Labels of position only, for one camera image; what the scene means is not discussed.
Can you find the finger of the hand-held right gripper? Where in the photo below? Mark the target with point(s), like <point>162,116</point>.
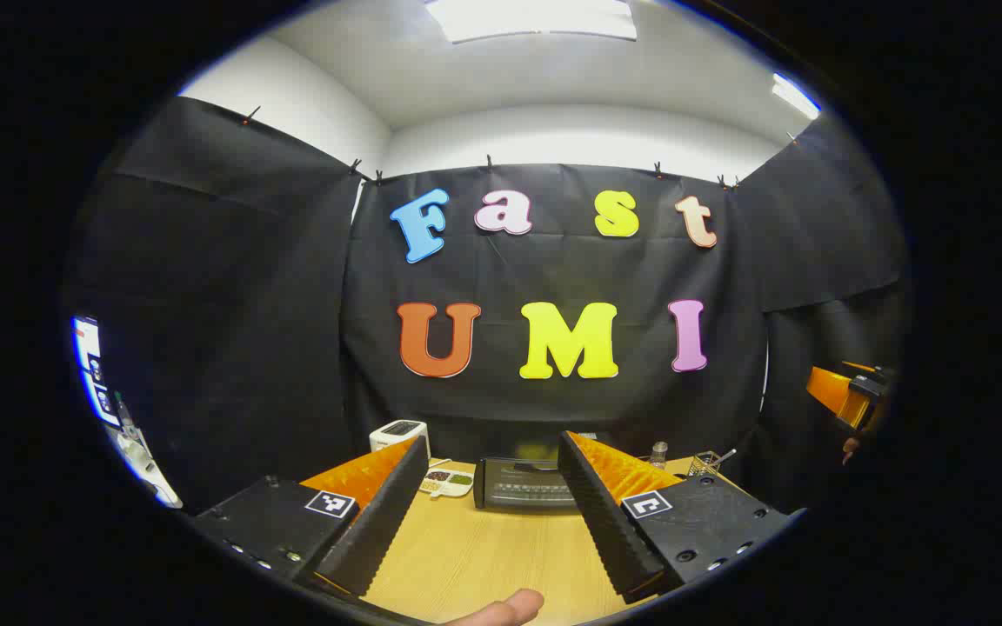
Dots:
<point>831,393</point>

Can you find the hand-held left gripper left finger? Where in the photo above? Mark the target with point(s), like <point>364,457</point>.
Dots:
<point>384,509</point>

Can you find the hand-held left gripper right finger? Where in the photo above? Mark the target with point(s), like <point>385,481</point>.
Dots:
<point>605,513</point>

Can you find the black electric oven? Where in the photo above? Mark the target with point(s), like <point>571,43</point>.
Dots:
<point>523,491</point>

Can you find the white divided snack dish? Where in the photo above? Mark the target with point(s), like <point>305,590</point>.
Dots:
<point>447,482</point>

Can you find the white toaster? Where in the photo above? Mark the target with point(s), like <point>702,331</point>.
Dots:
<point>397,433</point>

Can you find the clear bottle with yellow label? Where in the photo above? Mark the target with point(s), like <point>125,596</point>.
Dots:
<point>658,455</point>

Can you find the metal mesh utensil holder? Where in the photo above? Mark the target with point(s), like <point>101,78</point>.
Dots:
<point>704,464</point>

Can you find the white desk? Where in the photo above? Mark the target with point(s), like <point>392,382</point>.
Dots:
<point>146,474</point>

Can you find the black backdrop cloth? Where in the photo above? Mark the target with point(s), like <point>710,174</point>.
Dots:
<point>231,304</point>

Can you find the green plastic bottle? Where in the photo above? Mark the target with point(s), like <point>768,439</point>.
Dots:
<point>124,416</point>

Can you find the small ceiling light panel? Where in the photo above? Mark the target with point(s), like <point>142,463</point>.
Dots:
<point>795,96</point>

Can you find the computer monitor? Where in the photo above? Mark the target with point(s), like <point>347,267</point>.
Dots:
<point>90,365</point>

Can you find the large ceiling light panel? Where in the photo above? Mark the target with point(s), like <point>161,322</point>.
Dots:
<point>531,19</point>

